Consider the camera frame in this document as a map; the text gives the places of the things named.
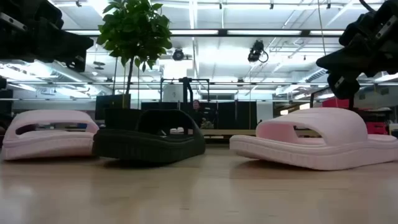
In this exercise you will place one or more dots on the small green plant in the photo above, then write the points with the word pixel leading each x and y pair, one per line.
pixel 206 124

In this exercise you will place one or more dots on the black foam slide sandal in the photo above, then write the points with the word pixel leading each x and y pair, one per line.
pixel 149 149

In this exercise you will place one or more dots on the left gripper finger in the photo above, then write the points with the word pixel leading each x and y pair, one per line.
pixel 79 46

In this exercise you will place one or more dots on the green leafy indoor tree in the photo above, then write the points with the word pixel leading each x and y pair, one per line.
pixel 133 28

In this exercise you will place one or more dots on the pink foam slide sandal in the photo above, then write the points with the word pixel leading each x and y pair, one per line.
pixel 311 155
pixel 46 143

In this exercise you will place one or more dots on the blue storage bin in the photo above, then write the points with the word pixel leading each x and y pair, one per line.
pixel 82 126

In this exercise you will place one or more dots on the black background table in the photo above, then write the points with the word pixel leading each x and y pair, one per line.
pixel 377 116

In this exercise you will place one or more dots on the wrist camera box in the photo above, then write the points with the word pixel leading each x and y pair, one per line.
pixel 76 64
pixel 343 85

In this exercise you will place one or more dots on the black room divider panels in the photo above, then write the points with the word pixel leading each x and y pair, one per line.
pixel 236 113

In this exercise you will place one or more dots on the black ceiling camera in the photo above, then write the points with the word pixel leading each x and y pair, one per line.
pixel 255 51

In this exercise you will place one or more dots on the black monitor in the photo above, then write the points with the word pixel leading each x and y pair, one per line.
pixel 109 105

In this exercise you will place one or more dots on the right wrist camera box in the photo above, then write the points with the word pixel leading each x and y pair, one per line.
pixel 343 85

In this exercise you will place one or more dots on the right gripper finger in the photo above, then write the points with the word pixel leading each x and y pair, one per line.
pixel 342 63

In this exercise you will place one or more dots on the black plant pot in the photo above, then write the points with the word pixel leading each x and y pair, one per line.
pixel 119 119

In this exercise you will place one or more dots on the red plastic crate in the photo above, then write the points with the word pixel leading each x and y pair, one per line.
pixel 376 128
pixel 335 103

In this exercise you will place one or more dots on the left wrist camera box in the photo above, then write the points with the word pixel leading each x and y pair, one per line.
pixel 76 64

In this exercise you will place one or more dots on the round ceiling disc fixture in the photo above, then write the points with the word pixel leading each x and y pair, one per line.
pixel 99 63

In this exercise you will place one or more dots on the person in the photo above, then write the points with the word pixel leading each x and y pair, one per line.
pixel 196 107

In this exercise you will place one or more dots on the round black ceiling spotlight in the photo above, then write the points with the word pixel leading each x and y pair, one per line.
pixel 178 54

